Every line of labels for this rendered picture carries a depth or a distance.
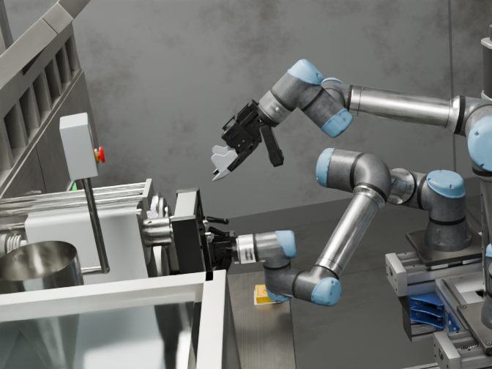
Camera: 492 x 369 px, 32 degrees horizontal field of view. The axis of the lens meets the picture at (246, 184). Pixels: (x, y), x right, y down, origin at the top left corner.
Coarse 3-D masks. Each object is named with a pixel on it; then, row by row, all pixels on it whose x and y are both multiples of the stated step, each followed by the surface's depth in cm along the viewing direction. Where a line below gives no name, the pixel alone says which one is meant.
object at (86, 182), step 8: (88, 184) 156; (88, 192) 157; (88, 200) 157; (88, 208) 158; (96, 208) 158; (96, 216) 159; (96, 224) 159; (96, 232) 160; (96, 240) 160; (104, 248) 161; (104, 256) 162; (104, 264) 162
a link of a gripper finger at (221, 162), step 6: (216, 156) 208; (222, 156) 208; (228, 156) 208; (234, 156) 210; (216, 162) 209; (222, 162) 209; (228, 162) 209; (222, 168) 209; (222, 174) 209; (216, 180) 211
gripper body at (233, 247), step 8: (232, 232) 229; (208, 240) 227; (216, 240) 229; (224, 240) 229; (232, 240) 227; (216, 248) 229; (224, 248) 229; (232, 248) 227; (216, 256) 229; (232, 256) 229; (216, 264) 230
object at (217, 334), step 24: (72, 288) 117; (96, 288) 117; (120, 288) 116; (144, 288) 115; (168, 288) 115; (192, 288) 115; (216, 288) 112; (0, 312) 116; (216, 312) 107; (216, 336) 102; (216, 360) 97
